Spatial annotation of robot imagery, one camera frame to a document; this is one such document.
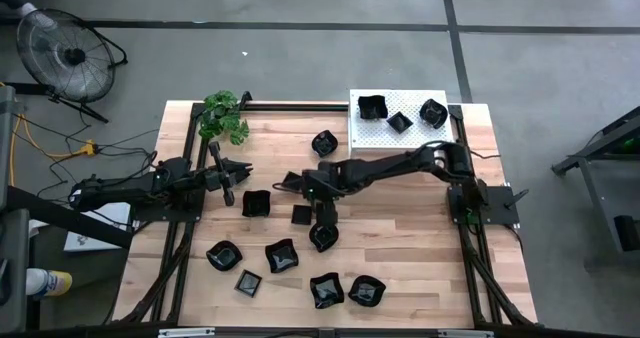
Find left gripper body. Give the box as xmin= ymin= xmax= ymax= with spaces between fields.
xmin=202 ymin=141 xmax=236 ymax=208

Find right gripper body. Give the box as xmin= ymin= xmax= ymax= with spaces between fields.
xmin=301 ymin=167 xmax=346 ymax=204

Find green artificial plant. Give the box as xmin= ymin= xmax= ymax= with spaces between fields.
xmin=198 ymin=89 xmax=251 ymax=147

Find white perforated metal shelf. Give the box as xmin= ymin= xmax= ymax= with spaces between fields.
xmin=348 ymin=88 xmax=456 ymax=165

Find white cardboard box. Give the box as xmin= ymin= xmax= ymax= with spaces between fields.
xmin=63 ymin=201 xmax=134 ymax=253

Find black metal beam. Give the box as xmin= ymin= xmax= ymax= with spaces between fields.
xmin=0 ymin=185 xmax=134 ymax=249

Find black floor fan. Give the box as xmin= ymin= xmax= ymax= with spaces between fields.
xmin=14 ymin=7 xmax=129 ymax=125

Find grey metal stand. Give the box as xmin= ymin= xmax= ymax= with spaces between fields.
xmin=551 ymin=105 xmax=640 ymax=270

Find black computer with green lights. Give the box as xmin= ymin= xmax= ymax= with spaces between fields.
xmin=607 ymin=125 xmax=640 ymax=157

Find yellow extension cord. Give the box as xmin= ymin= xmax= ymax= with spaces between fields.
xmin=7 ymin=80 xmax=100 ymax=188

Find silver metal bracket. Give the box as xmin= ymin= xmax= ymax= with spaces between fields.
xmin=158 ymin=327 xmax=217 ymax=338
xmin=437 ymin=329 xmax=495 ymax=338

